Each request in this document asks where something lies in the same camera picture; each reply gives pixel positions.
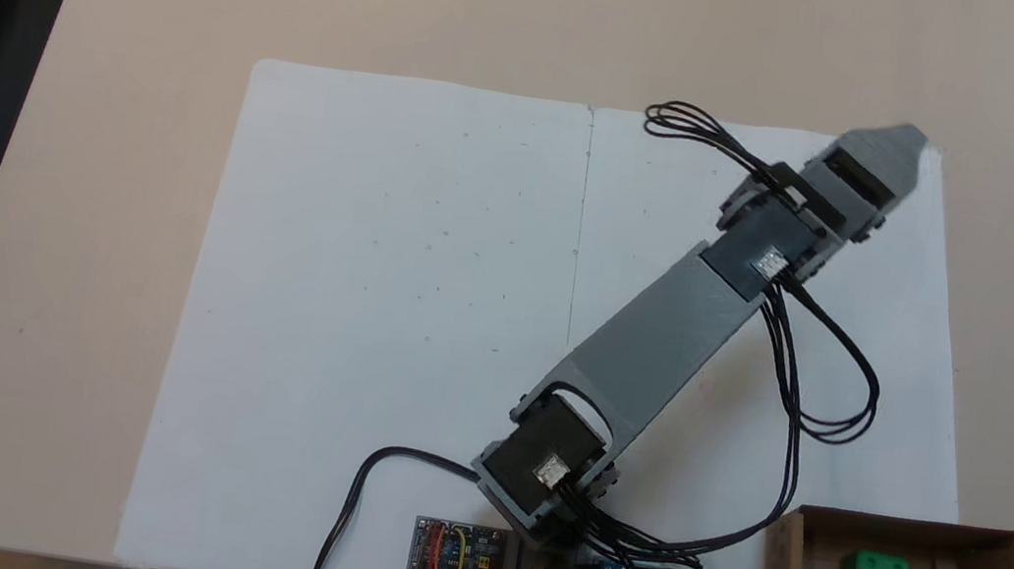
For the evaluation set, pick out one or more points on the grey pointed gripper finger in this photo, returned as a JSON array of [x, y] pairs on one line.
[[897, 156]]

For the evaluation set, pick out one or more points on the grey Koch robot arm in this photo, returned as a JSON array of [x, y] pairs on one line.
[[658, 336]]

